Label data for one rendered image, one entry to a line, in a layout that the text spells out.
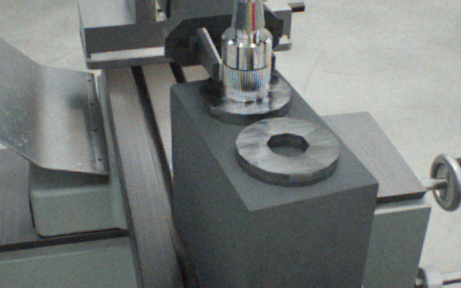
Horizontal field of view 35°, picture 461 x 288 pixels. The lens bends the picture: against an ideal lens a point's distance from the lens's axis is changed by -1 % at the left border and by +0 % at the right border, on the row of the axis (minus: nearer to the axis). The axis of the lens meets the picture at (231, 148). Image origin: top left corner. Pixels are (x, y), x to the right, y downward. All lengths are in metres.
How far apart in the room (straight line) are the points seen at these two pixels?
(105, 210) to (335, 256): 0.55
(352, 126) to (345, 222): 0.82
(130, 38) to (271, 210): 0.66
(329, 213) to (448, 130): 2.35
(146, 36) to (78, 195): 0.28
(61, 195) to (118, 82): 0.20
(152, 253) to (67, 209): 0.33
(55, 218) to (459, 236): 1.56
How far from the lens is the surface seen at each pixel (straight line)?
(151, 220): 0.86
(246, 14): 0.66
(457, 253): 2.35
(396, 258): 1.35
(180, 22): 0.73
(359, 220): 0.64
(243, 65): 0.67
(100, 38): 1.18
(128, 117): 1.05
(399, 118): 2.97
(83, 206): 1.12
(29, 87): 1.23
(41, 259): 1.17
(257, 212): 0.58
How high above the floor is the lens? 1.49
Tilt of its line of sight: 34 degrees down
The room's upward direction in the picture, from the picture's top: 2 degrees clockwise
